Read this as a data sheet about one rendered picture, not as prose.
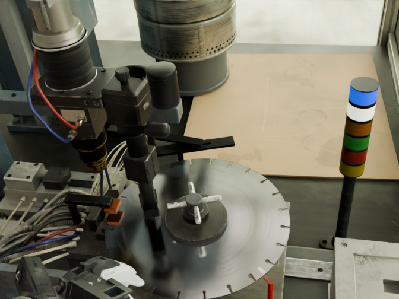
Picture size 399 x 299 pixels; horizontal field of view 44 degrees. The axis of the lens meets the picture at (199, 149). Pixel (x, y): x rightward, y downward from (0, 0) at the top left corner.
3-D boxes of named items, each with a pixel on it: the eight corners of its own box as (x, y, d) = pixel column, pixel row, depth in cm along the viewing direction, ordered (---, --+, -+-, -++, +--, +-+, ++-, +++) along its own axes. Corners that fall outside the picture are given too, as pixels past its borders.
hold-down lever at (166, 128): (179, 118, 72) (177, 102, 70) (169, 145, 68) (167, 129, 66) (127, 115, 74) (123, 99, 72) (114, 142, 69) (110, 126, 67)
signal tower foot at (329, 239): (359, 240, 108) (361, 232, 106) (360, 253, 106) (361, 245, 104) (319, 236, 110) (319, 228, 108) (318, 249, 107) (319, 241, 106)
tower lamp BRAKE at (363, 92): (375, 92, 84) (378, 76, 82) (377, 107, 81) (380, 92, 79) (348, 91, 85) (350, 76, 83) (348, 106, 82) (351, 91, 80)
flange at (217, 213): (183, 253, 84) (181, 244, 82) (155, 212, 92) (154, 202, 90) (239, 226, 87) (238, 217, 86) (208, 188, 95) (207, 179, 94)
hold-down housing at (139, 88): (165, 170, 81) (147, 62, 68) (153, 190, 78) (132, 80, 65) (134, 164, 84) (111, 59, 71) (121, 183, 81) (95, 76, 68)
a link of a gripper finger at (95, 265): (116, 285, 71) (73, 304, 64) (107, 279, 72) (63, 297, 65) (123, 255, 71) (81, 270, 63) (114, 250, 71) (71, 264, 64)
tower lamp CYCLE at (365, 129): (370, 122, 88) (372, 108, 87) (371, 138, 85) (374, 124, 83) (344, 120, 89) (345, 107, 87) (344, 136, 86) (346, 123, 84)
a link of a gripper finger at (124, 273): (158, 287, 74) (119, 307, 66) (127, 270, 76) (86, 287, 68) (164, 268, 73) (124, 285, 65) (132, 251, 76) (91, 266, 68)
